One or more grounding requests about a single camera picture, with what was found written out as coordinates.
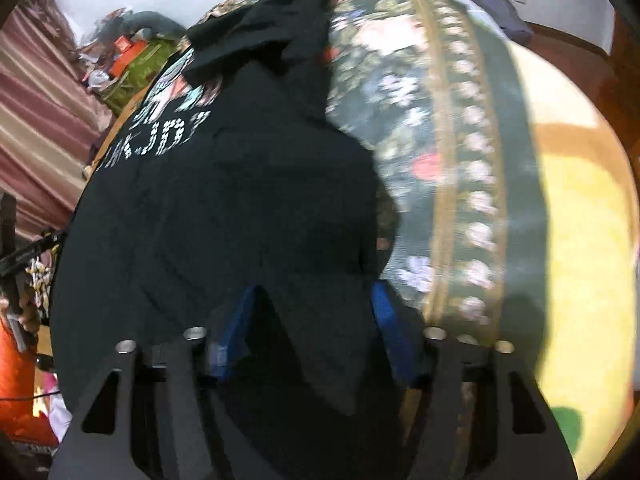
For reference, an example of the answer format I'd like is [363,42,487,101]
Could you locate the orange cloth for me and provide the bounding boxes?
[0,317,61,448]

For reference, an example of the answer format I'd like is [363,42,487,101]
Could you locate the black printed t-shirt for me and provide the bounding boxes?
[49,0,401,480]

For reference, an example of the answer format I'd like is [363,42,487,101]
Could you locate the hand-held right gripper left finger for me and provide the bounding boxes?
[49,291,258,480]

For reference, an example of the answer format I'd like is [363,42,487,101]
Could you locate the pile of cluttered boxes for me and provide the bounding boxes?
[77,7,188,116]

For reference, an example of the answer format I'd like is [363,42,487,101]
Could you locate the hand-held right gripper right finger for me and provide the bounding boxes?
[371,280,581,480]

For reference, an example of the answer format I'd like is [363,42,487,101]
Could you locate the yellow bed sheet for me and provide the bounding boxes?
[500,42,640,466]

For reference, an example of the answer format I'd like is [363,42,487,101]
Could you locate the floral bed blanket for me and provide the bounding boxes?
[190,0,551,356]

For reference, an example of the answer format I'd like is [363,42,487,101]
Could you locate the black tripod stand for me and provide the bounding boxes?
[0,194,68,356]

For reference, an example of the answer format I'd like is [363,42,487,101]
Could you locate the striped curtain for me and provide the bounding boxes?
[0,0,113,241]

